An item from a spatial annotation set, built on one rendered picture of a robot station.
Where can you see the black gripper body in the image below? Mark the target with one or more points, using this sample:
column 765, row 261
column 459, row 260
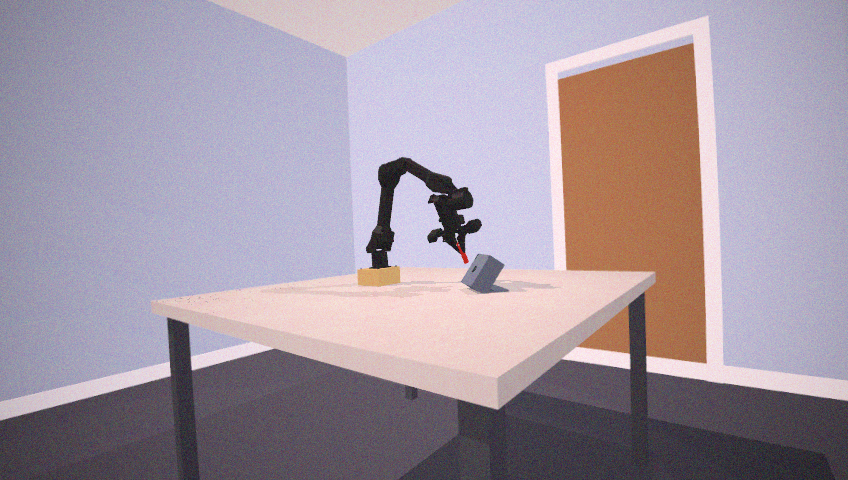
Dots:
column 451, row 225

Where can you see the red peg with white band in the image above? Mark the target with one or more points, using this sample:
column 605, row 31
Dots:
column 464, row 256

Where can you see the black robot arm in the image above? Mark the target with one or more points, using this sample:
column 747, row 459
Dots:
column 389, row 176

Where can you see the dark grey panel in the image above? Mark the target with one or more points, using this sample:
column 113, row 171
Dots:
column 482, row 274

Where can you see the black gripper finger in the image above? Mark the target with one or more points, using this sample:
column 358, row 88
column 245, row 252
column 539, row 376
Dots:
column 452, row 242
column 461, row 241

